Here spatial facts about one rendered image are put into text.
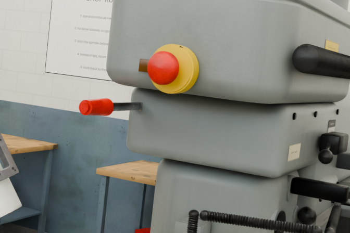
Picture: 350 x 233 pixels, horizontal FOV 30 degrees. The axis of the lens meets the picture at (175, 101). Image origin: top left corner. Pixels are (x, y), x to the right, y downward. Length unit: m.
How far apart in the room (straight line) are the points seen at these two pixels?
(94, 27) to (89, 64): 0.34
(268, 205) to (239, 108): 0.15
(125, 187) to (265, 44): 5.24
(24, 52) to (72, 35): 0.57
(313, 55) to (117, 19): 0.26
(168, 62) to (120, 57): 0.11
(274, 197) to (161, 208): 0.17
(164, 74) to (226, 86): 0.08
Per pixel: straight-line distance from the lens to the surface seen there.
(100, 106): 0.83
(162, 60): 0.76
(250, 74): 0.78
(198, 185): 0.94
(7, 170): 0.71
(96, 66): 6.09
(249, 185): 0.92
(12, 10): 6.71
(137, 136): 0.94
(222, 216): 0.83
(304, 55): 0.78
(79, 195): 6.25
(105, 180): 5.14
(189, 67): 0.78
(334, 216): 0.92
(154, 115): 0.93
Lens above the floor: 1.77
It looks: 3 degrees down
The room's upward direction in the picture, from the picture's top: 6 degrees clockwise
